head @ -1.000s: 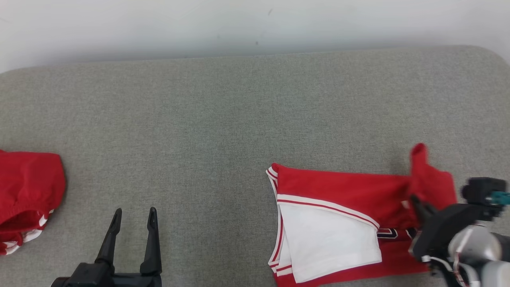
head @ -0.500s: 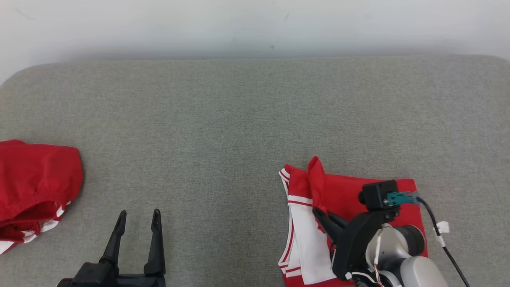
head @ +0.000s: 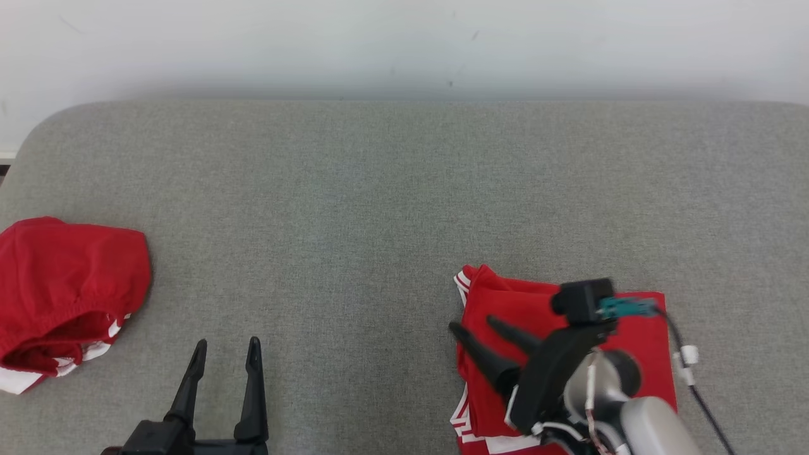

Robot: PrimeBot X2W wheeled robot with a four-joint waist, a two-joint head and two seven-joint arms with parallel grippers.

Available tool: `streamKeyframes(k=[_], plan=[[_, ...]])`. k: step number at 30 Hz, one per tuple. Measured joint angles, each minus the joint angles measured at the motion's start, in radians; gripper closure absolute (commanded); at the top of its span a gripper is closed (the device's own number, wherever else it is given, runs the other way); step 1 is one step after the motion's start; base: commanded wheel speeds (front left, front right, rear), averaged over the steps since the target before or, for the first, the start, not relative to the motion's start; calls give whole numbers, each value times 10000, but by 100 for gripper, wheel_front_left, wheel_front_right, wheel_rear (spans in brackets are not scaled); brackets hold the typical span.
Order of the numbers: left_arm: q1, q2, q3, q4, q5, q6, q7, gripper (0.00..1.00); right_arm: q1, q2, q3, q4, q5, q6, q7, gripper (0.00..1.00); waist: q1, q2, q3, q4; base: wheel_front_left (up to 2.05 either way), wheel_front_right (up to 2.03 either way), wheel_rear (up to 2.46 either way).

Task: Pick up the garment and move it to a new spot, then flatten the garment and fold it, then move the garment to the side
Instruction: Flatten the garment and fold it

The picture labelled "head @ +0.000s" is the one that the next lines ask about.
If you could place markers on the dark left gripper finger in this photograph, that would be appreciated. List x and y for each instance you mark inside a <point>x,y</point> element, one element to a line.
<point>189,392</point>
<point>254,404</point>

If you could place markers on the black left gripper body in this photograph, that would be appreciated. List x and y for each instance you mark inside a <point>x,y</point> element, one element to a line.
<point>227,447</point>

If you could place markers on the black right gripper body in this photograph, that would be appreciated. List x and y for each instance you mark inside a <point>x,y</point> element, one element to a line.
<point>550,373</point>

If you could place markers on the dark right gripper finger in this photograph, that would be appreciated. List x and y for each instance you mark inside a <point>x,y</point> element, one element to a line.
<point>518,338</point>
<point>490,366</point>

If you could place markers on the red white sports jersey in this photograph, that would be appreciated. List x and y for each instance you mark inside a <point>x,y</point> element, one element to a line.
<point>644,341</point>

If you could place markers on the red white sports shorts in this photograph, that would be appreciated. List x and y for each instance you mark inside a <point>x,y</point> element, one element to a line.
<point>69,272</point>

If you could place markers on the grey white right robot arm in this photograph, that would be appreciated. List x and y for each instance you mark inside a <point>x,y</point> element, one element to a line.
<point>651,423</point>

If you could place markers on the white and black wall baseboard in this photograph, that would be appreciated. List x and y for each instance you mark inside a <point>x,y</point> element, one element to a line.
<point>5,161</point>

